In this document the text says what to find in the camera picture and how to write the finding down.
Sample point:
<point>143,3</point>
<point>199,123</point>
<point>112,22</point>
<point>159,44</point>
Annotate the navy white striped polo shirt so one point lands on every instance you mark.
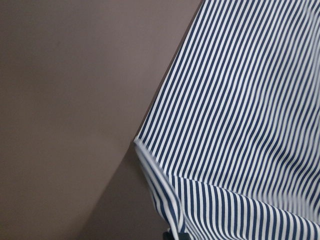
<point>230,147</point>

